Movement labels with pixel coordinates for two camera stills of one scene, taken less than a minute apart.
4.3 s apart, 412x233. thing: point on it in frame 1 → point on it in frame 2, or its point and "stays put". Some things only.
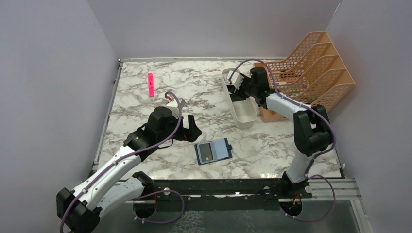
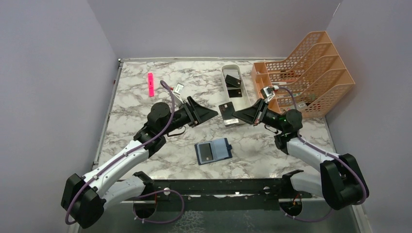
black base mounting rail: (214, 190) stays put
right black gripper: (238, 91) → (250, 114)
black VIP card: (206, 152) stays put
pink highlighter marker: (150, 84) stays put
